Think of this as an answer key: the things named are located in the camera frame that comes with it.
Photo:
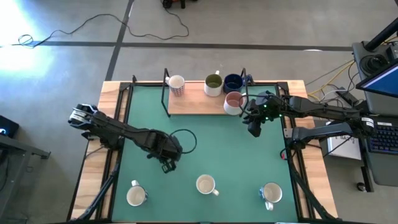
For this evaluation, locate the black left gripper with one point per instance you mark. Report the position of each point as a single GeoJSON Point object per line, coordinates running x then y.
{"type": "Point", "coordinates": [164, 146]}

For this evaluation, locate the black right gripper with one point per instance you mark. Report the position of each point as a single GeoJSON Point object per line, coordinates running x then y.
{"type": "Point", "coordinates": [264, 110]}

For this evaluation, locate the white mug pink interior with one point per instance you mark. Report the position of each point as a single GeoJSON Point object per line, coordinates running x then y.
{"type": "Point", "coordinates": [233, 101]}

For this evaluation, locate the green leaf pattern mug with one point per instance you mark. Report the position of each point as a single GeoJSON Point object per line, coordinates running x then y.
{"type": "Point", "coordinates": [205, 185]}

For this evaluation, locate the white and blue mug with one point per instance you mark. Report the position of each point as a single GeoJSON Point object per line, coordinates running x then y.
{"type": "Point", "coordinates": [136, 196]}

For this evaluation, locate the white mug olive interior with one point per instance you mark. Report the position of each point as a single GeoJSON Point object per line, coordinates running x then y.
{"type": "Point", "coordinates": [213, 90]}

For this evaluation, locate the white mug blue floral print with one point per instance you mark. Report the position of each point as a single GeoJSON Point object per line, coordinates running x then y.
{"type": "Point", "coordinates": [272, 193]}

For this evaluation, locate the red lattice pattern mug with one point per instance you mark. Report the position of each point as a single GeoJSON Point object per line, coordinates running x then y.
{"type": "Point", "coordinates": [176, 83]}

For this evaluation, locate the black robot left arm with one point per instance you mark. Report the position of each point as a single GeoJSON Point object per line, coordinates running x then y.
{"type": "Point", "coordinates": [109, 127]}

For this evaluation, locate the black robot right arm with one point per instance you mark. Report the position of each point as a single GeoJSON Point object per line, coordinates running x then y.
{"type": "Point", "coordinates": [311, 107]}

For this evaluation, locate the green table mat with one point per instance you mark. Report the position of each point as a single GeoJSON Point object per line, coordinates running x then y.
{"type": "Point", "coordinates": [217, 149]}

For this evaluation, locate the navy blue glazed mug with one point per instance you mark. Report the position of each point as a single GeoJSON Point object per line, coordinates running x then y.
{"type": "Point", "coordinates": [233, 83]}

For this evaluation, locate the wooden board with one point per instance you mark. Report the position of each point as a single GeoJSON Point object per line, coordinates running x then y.
{"type": "Point", "coordinates": [196, 102]}

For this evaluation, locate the white paper box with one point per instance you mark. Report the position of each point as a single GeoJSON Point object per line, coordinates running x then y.
{"type": "Point", "coordinates": [345, 149]}

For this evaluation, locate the black power strip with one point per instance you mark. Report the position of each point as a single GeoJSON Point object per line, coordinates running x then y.
{"type": "Point", "coordinates": [346, 97]}

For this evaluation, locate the black caster wheel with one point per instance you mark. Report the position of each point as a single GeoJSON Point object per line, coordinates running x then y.
{"type": "Point", "coordinates": [362, 186]}

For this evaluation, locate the black keyboard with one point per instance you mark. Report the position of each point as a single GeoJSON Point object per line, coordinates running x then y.
{"type": "Point", "coordinates": [385, 140]}

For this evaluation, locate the grey equipment cart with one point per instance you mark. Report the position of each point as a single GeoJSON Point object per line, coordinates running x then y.
{"type": "Point", "coordinates": [382, 171]}

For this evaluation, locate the blue screen computer monitor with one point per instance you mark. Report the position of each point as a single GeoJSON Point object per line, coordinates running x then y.
{"type": "Point", "coordinates": [382, 82]}

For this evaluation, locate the grey side table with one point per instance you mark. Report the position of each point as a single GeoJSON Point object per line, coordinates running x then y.
{"type": "Point", "coordinates": [18, 147]}

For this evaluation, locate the black pole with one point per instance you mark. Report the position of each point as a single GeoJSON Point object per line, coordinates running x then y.
{"type": "Point", "coordinates": [382, 37]}

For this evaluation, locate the black device with light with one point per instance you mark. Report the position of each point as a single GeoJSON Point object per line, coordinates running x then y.
{"type": "Point", "coordinates": [7, 126]}

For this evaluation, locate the black metal shelf frame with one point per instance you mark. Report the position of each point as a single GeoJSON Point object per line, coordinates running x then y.
{"type": "Point", "coordinates": [244, 76]}

